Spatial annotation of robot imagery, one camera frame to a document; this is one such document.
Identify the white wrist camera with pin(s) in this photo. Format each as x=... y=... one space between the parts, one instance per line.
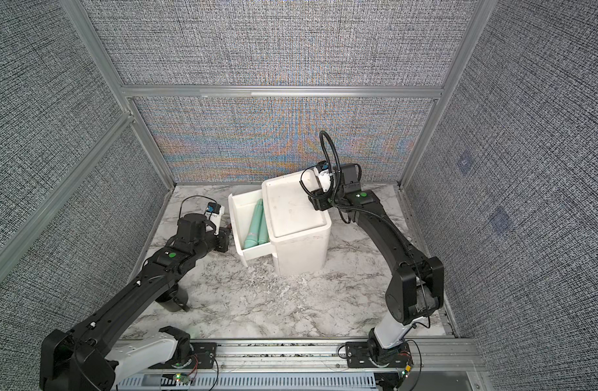
x=214 y=212
x=323 y=175

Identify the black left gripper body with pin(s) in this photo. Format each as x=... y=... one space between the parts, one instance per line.
x=222 y=239

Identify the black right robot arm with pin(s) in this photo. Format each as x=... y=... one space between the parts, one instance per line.
x=416 y=288

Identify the aluminium mounting rail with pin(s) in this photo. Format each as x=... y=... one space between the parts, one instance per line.
x=286 y=355

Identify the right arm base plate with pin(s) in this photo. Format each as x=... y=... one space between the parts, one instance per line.
x=369 y=354

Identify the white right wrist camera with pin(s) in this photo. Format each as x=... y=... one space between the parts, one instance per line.
x=323 y=175

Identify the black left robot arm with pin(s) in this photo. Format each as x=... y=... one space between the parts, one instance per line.
x=85 y=357

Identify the black cup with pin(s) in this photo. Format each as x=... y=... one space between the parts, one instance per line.
x=174 y=300

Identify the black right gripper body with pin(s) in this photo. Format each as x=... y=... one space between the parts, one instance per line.
x=316 y=199

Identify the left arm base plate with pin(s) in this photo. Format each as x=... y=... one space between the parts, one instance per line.
x=199 y=355

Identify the white pull-out drawer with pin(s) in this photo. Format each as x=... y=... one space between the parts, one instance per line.
x=241 y=212

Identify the white plastic drawer cabinet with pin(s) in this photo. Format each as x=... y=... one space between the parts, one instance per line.
x=299 y=233

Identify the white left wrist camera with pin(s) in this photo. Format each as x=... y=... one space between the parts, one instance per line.
x=214 y=212

